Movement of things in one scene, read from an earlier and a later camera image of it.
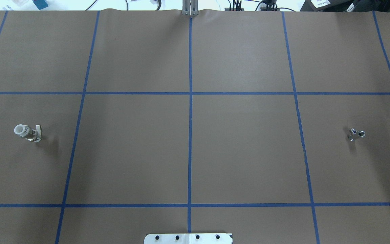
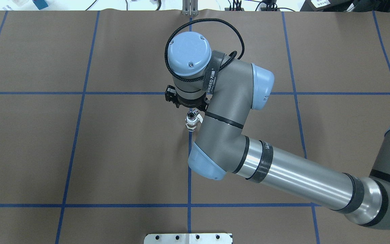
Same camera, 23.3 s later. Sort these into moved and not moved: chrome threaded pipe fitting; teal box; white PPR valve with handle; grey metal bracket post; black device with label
Moved: chrome threaded pipe fitting; white PPR valve with handle
Not moved: grey metal bracket post; black device with label; teal box
